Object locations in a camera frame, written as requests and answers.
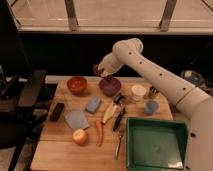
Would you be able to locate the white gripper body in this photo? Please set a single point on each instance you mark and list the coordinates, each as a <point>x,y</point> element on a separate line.
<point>110,64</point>

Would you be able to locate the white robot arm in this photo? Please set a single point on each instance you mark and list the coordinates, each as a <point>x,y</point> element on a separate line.
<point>188,98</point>

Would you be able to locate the white cup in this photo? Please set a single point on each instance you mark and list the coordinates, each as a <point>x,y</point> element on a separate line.
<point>138,92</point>

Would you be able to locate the small metal cup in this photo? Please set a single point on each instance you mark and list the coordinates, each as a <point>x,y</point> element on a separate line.
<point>153,92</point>

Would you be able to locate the blue cup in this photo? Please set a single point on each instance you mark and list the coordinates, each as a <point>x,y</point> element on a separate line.
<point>150,107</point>

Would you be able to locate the purple bowl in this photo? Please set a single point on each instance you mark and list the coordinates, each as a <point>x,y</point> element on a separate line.
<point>110,87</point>

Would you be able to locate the black brush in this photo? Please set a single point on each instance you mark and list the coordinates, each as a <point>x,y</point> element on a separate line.
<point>119,99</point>

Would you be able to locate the orange-red bowl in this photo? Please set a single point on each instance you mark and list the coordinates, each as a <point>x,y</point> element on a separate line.
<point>77,85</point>

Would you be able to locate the blue sponge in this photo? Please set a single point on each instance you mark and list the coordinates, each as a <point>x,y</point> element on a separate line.
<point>93,104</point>

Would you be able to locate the orange carrot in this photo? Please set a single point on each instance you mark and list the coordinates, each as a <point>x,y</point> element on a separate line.
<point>100,134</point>

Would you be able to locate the grey-blue cloth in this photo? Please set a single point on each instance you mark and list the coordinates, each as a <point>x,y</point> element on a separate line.
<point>76,120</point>

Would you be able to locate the black rectangular block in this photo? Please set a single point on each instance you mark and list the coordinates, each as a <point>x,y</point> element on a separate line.
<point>57,112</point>

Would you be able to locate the apple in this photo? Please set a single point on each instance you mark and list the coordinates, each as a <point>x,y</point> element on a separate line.
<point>80,137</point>

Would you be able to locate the grey bowl in background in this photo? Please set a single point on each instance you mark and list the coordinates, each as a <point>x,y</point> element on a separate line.
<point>193,77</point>

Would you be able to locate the green plastic tray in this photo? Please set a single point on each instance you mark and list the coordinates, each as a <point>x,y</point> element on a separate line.
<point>155,145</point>

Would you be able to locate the black chair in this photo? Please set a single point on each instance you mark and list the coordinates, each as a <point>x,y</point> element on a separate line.
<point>20,88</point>

